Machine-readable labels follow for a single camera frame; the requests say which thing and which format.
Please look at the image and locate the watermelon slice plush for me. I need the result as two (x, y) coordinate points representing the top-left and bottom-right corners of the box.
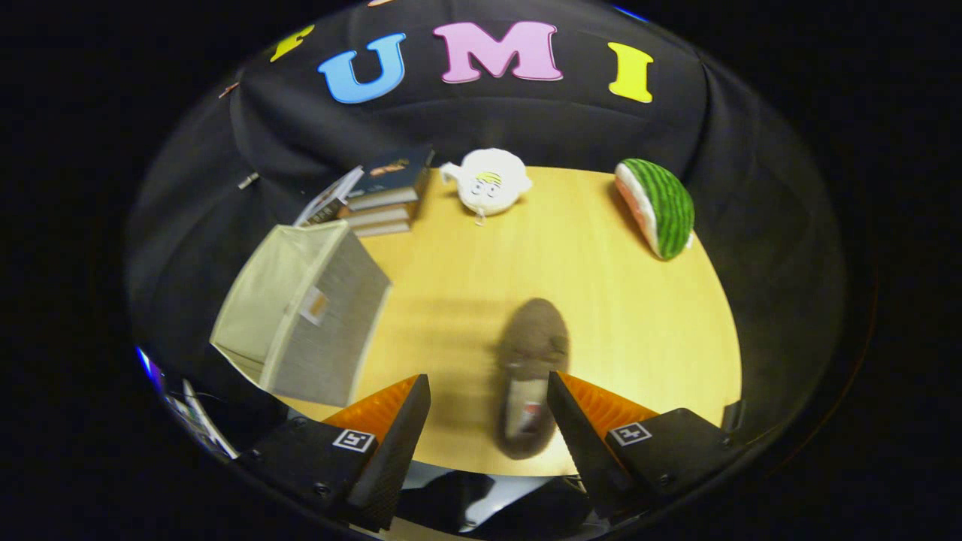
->
(615, 158), (696, 261)

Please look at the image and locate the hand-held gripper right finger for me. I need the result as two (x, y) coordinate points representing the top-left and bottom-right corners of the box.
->
(546, 370), (752, 527)

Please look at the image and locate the grey fabric storage box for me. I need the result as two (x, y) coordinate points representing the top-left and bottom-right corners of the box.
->
(209, 219), (393, 408)

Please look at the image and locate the black backdrop cloth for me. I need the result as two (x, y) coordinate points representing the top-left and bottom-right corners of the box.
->
(124, 0), (846, 452)

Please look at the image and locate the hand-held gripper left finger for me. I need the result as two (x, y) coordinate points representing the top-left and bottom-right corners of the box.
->
(237, 373), (433, 533)

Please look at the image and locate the brown fuzzy shoe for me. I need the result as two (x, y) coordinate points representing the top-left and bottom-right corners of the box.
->
(492, 298), (570, 461)

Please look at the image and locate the lit computer screen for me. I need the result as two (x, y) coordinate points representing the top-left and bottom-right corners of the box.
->
(135, 346), (162, 395)

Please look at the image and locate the white plush toy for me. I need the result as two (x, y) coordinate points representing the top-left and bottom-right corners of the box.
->
(439, 148), (533, 226)

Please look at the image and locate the dark cover book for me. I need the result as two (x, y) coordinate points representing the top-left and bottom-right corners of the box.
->
(346, 147), (435, 211)

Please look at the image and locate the brown cover book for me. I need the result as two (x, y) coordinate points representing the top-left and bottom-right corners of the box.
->
(353, 218), (412, 238)
(338, 199), (414, 228)

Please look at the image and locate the white cover book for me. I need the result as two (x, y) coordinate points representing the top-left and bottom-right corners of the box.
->
(293, 165), (365, 228)

